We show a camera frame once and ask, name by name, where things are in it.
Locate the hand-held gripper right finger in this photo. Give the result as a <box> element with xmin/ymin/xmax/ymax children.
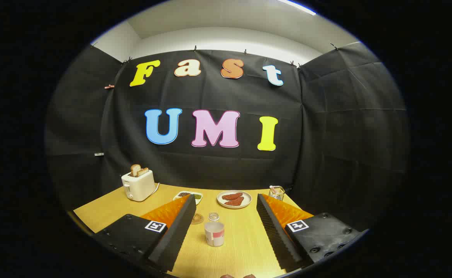
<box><xmin>256</xmin><ymin>193</ymin><xmax>370</xmax><ymax>271</ymax></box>

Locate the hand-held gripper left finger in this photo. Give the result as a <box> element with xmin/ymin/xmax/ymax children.
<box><xmin>93</xmin><ymin>194</ymin><xmax>197</xmax><ymax>273</ymax></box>

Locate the clear plastic juice bottle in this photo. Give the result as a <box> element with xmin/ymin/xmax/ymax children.
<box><xmin>204</xmin><ymin>212</ymin><xmax>225</xmax><ymax>247</ymax></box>

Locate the wooden table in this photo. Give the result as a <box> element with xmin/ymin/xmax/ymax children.
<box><xmin>73</xmin><ymin>183</ymin><xmax>315</xmax><ymax>278</ymax></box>

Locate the white divided snack tray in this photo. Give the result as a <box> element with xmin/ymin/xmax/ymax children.
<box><xmin>173</xmin><ymin>191</ymin><xmax>203</xmax><ymax>205</ymax></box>

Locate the round white plate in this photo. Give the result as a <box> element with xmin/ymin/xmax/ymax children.
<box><xmin>217</xmin><ymin>190</ymin><xmax>252</xmax><ymax>209</ymax></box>

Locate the white toaster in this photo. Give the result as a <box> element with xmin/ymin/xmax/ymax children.
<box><xmin>121</xmin><ymin>169</ymin><xmax>156</xmax><ymax>202</ymax></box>

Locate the black backdrop cloth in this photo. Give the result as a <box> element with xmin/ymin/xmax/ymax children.
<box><xmin>44</xmin><ymin>41</ymin><xmax>410</xmax><ymax>232</ymax></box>

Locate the wire mesh holder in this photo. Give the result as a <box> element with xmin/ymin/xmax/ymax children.
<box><xmin>268</xmin><ymin>186</ymin><xmax>286</xmax><ymax>201</ymax></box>

